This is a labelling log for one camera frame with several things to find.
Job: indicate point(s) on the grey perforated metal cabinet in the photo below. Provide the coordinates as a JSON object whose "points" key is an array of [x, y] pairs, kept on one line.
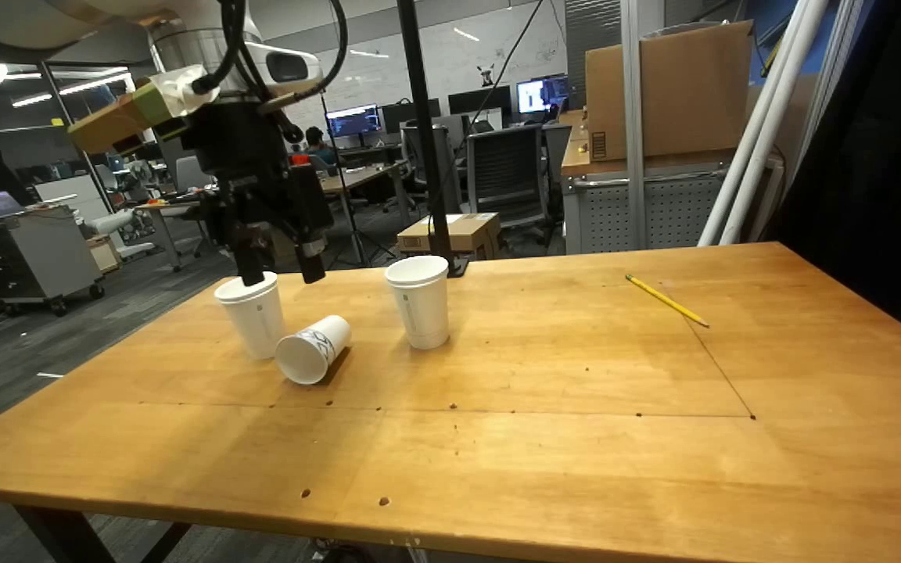
{"points": [[602, 211]]}

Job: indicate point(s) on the grey rolling cart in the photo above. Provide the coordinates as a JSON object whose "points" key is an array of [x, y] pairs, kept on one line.
{"points": [[46, 261]]}

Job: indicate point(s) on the white vertical post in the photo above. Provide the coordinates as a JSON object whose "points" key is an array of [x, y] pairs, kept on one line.
{"points": [[631, 22]]}

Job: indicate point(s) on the lit computer monitor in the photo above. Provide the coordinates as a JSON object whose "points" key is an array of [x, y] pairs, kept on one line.
{"points": [[543, 94]]}

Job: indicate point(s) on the white patterned cup lying down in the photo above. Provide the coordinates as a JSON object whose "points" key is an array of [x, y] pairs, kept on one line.
{"points": [[308, 355]]}

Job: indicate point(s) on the yellow pencil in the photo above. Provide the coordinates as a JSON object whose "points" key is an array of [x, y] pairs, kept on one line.
{"points": [[667, 301]]}

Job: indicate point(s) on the white paper cup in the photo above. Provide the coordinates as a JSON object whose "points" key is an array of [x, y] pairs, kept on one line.
{"points": [[421, 296], [254, 314]]}

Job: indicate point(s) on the black office chair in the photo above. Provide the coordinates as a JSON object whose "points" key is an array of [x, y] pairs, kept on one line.
{"points": [[504, 177]]}

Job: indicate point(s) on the small cardboard box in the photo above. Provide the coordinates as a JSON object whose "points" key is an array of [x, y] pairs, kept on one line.
{"points": [[472, 233]]}

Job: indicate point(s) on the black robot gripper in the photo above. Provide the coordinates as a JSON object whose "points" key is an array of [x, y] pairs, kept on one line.
{"points": [[264, 196]]}

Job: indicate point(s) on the tan wrist camera mount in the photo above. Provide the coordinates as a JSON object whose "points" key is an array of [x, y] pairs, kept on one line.
{"points": [[134, 111]]}

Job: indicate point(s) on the white leaning pipes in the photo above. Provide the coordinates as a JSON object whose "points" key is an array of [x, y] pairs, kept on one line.
{"points": [[768, 115]]}

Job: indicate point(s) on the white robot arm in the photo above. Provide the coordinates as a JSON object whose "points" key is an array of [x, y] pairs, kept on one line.
{"points": [[229, 91]]}

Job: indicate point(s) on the large cardboard box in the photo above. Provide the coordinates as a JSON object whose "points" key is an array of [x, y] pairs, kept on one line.
{"points": [[694, 91]]}

